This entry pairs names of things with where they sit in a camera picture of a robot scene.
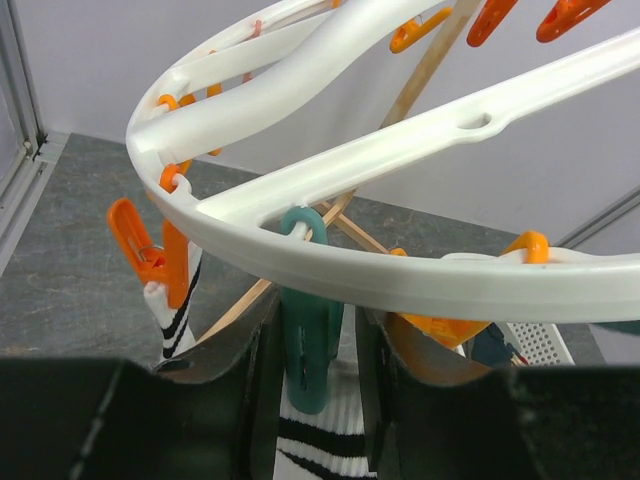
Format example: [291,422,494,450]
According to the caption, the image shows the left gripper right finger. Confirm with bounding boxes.
[355,307,495,479]

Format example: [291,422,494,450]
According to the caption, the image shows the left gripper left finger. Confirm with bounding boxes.
[154,287,280,479]

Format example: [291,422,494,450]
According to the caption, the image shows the white round clip hanger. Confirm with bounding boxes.
[105,0,640,416]

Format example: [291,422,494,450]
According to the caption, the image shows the dark navy sock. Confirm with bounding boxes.
[469,323,529,368]

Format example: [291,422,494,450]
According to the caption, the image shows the white sock black stripes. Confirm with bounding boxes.
[273,305,377,479]

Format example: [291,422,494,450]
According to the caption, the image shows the white perforated laundry basket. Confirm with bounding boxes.
[504,323,575,366]

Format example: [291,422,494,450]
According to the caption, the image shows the wooden drying rack frame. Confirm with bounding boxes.
[198,0,488,349]

